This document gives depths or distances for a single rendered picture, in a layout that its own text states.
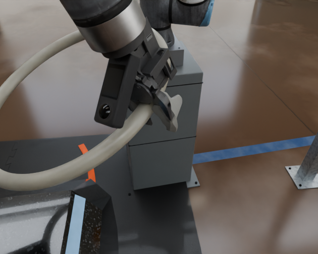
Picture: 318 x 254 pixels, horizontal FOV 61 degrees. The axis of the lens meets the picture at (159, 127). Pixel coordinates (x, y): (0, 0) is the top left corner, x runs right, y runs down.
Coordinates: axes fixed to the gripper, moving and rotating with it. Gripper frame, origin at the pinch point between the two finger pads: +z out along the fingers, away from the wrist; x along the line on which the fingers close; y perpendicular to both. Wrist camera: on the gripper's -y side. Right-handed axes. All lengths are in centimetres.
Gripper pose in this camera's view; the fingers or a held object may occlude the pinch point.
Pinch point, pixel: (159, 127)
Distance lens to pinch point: 53.2
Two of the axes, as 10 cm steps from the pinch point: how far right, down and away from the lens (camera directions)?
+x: -8.1, -2.1, 5.5
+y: 4.8, -7.8, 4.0
